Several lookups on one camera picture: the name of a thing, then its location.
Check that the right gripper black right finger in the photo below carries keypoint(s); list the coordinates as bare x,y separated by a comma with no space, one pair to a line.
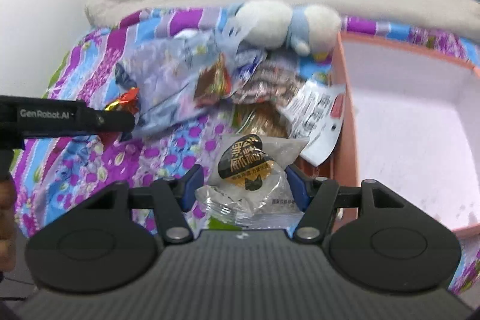
373,236

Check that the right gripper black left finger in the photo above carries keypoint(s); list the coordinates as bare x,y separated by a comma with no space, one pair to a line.
113,237

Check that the red foil snack packet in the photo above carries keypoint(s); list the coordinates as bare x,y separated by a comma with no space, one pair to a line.
128,102

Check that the clear black-label pastry packet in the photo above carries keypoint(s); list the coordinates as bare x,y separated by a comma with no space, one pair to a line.
248,185

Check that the white shrimp snack bag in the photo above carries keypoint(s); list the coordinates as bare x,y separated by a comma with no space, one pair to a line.
315,113

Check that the green bordered snack bag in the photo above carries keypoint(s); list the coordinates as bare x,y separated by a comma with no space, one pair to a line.
261,119

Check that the dark mixed snack bag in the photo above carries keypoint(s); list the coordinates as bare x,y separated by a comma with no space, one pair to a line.
269,83

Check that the brown red snack packet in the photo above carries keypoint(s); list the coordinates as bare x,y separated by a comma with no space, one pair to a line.
214,83

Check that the person's left hand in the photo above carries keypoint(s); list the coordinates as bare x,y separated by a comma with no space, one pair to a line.
8,197

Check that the pink cardboard box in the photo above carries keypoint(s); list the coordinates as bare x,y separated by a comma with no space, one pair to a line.
411,122

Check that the light blue plastic bag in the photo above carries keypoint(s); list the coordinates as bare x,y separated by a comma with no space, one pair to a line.
166,71

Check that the white blue plush toy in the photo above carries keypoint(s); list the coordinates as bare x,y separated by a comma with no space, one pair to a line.
273,24

